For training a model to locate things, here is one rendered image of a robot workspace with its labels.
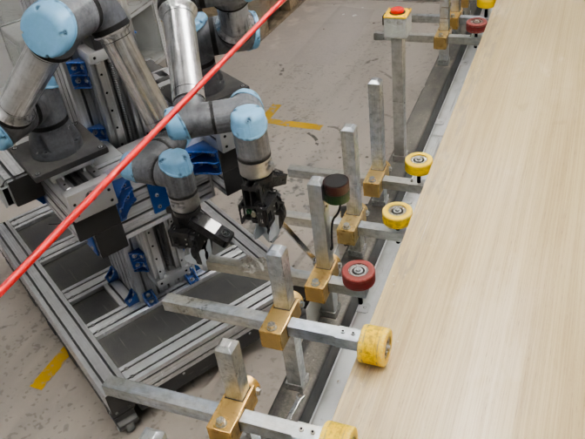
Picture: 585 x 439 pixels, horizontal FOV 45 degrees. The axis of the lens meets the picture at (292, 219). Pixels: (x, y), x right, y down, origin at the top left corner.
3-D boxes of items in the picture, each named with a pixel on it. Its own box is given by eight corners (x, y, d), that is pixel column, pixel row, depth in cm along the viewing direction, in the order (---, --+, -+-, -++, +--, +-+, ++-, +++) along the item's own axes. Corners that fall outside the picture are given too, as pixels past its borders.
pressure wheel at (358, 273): (340, 311, 175) (337, 276, 168) (350, 289, 181) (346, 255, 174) (372, 317, 172) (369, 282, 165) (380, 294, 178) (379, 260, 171)
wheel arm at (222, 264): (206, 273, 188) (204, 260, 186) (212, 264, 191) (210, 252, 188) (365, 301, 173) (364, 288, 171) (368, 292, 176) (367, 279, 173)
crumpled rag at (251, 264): (233, 271, 181) (231, 264, 180) (244, 254, 186) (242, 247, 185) (265, 277, 178) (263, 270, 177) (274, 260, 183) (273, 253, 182)
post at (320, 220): (323, 327, 191) (305, 181, 162) (327, 318, 193) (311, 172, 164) (335, 330, 190) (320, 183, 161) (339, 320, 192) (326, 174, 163)
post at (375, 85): (373, 217, 227) (366, 81, 198) (377, 211, 229) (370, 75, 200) (384, 219, 226) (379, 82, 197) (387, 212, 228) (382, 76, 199)
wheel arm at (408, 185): (288, 179, 225) (286, 168, 222) (292, 173, 227) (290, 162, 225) (424, 196, 210) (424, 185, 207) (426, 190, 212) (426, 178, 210)
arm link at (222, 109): (211, 91, 161) (212, 113, 153) (259, 83, 162) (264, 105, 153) (217, 120, 166) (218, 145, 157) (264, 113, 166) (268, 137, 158)
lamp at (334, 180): (326, 258, 173) (319, 185, 160) (333, 243, 177) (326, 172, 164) (349, 261, 171) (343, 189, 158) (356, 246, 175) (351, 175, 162)
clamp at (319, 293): (305, 300, 176) (303, 286, 173) (323, 266, 186) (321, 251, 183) (326, 305, 174) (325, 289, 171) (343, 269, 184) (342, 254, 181)
